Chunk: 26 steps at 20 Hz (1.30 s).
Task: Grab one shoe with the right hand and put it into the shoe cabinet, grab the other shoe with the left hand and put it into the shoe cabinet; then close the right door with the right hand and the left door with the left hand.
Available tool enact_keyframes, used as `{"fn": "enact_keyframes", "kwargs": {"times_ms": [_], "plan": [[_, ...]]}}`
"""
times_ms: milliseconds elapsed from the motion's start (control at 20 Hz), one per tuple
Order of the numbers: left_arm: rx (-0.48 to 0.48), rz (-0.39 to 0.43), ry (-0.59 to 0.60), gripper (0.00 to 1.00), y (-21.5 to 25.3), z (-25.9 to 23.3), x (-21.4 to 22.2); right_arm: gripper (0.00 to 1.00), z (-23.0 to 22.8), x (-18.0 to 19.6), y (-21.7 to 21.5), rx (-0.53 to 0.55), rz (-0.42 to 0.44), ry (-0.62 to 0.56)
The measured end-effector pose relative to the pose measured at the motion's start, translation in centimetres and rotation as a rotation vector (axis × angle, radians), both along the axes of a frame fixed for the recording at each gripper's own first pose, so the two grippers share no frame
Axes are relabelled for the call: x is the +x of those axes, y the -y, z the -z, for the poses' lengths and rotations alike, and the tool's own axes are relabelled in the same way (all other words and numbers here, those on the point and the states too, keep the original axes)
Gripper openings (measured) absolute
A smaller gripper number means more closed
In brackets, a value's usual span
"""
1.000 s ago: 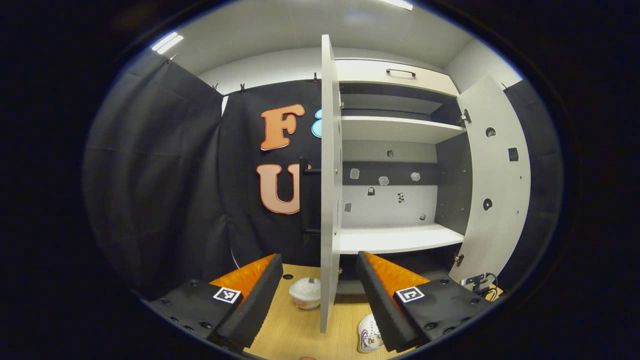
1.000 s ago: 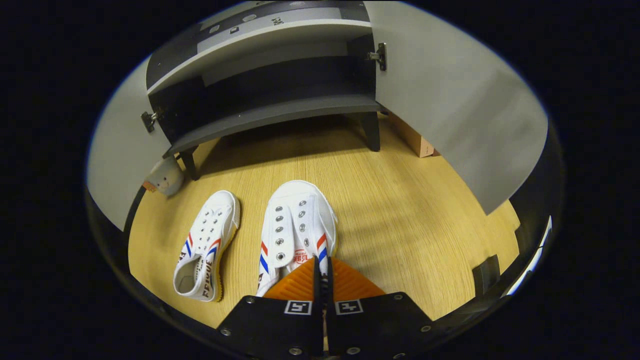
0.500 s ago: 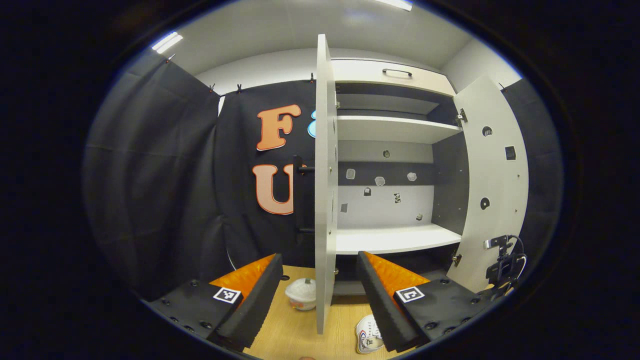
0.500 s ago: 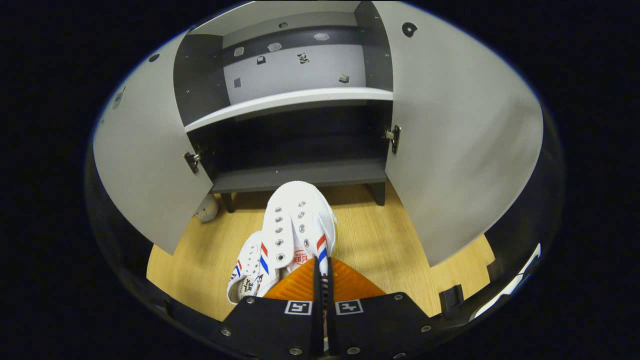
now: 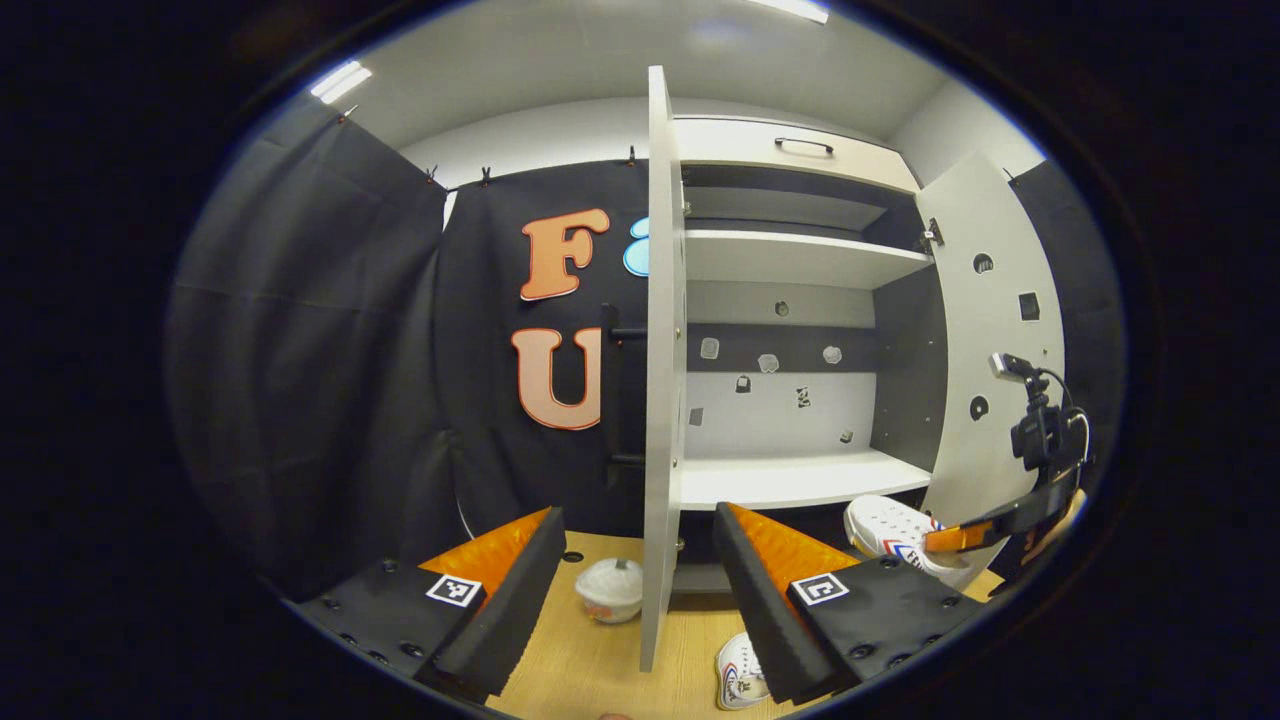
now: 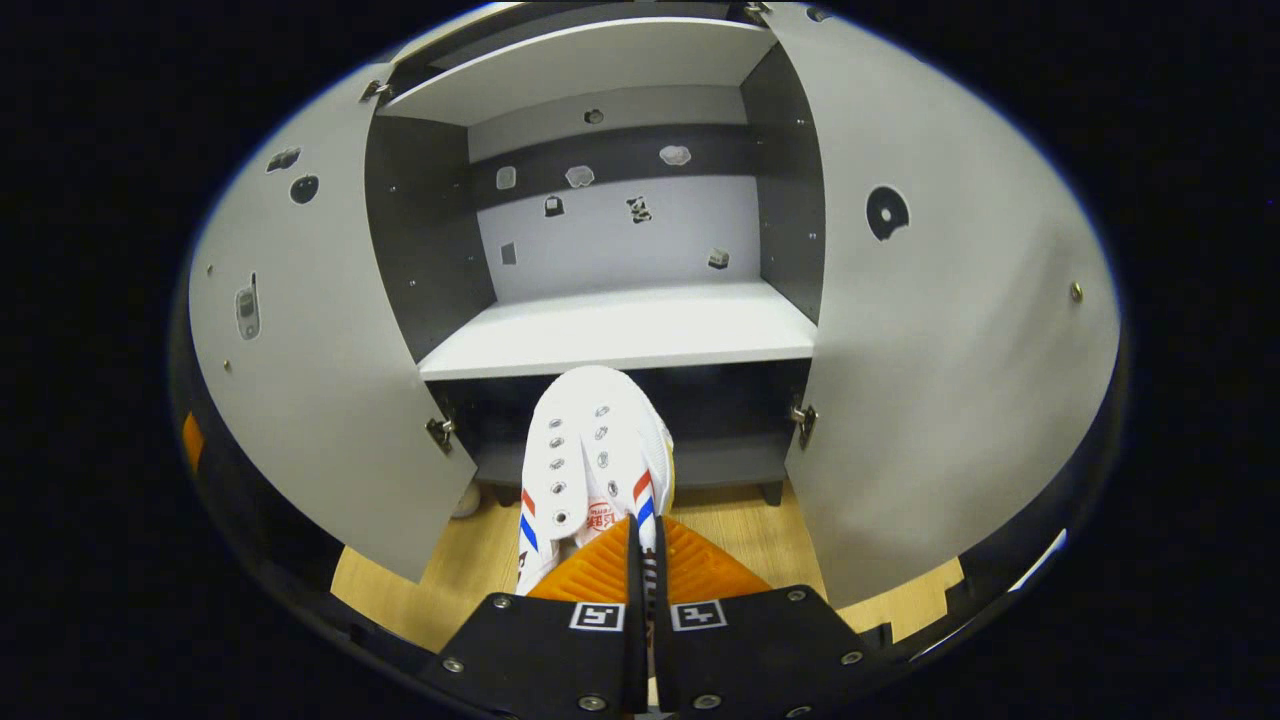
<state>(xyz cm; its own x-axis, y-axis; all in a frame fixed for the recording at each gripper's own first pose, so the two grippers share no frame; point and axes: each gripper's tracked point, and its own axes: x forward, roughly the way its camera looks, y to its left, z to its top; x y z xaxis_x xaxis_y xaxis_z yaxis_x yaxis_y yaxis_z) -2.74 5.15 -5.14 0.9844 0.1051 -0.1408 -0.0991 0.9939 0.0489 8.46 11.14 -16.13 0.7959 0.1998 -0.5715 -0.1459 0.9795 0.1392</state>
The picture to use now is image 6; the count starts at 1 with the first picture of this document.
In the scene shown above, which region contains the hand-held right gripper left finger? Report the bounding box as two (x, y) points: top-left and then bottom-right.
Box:
(425, 515), (648, 716)

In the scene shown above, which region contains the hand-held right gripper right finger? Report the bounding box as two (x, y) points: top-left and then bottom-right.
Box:
(652, 515), (894, 716)

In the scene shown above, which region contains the white shoe cabinet door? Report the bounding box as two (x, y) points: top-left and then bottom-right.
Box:
(760, 3), (1121, 609)
(188, 62), (479, 584)

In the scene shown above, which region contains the white striped shoe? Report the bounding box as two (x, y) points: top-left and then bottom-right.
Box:
(515, 365), (678, 599)

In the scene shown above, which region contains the white and grey shoe cabinet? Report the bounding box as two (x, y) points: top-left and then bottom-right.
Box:
(188, 0), (1121, 611)

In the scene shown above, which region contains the white cabinet shelf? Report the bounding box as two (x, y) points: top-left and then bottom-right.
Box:
(380, 17), (779, 127)
(418, 280), (819, 382)

